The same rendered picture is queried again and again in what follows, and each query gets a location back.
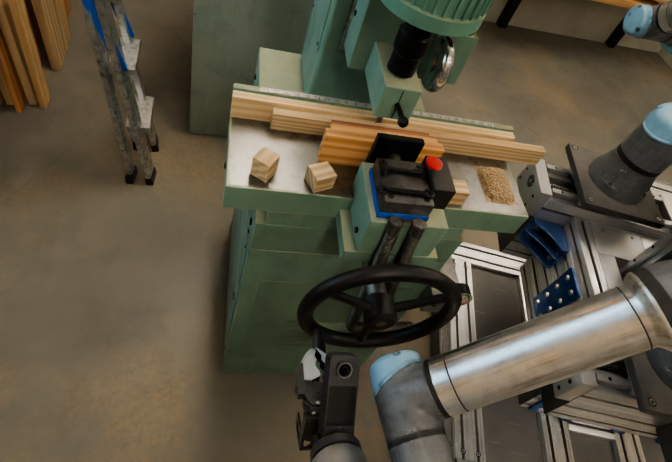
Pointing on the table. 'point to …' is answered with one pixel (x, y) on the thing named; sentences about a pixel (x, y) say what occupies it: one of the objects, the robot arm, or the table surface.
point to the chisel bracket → (389, 85)
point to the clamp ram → (395, 148)
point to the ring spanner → (405, 191)
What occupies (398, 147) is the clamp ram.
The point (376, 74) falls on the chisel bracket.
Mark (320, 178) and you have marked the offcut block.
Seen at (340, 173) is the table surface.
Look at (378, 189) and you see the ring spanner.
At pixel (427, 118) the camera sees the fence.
